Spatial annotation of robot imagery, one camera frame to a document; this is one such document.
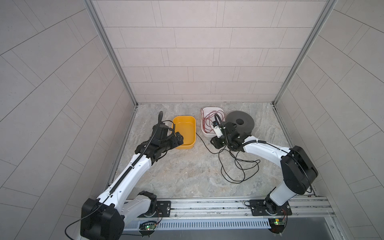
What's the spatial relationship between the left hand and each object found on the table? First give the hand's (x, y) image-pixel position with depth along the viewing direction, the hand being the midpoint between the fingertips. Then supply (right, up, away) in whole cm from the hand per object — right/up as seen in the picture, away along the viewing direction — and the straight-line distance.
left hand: (181, 137), depth 79 cm
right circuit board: (+45, -39, -11) cm, 61 cm away
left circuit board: (-13, -36, -15) cm, 41 cm away
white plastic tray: (+14, +15, +26) cm, 33 cm away
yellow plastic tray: (0, +4, +28) cm, 28 cm away
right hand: (+17, -3, +9) cm, 20 cm away
